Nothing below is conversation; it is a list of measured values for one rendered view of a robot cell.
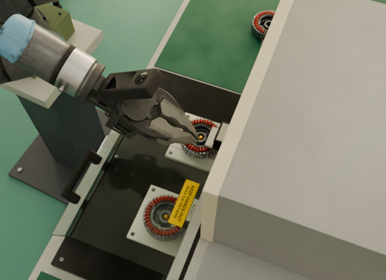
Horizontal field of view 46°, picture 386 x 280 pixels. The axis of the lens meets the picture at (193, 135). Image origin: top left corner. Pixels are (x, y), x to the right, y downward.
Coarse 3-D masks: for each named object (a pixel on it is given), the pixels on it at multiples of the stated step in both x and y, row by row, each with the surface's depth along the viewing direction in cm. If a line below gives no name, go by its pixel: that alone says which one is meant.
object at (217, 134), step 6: (222, 126) 116; (228, 126) 116; (210, 132) 120; (216, 132) 120; (222, 132) 115; (210, 138) 119; (216, 138) 114; (222, 138) 114; (210, 144) 118; (216, 144) 115
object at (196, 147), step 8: (192, 120) 123; (200, 120) 123; (208, 120) 123; (200, 128) 124; (208, 128) 123; (184, 144) 120; (192, 144) 120; (200, 144) 122; (192, 152) 119; (200, 152) 119; (208, 152) 119; (216, 152) 122
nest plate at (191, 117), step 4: (188, 116) 128; (192, 116) 128; (196, 116) 128; (220, 124) 127; (196, 132) 126; (204, 132) 126; (208, 136) 125; (172, 144) 124; (176, 144) 124; (180, 148) 123; (212, 156) 122; (216, 156) 122
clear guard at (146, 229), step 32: (128, 160) 90; (160, 160) 90; (192, 160) 90; (96, 192) 86; (128, 192) 86; (160, 192) 86; (64, 224) 86; (96, 224) 83; (128, 224) 83; (160, 224) 83; (128, 256) 80; (160, 256) 80
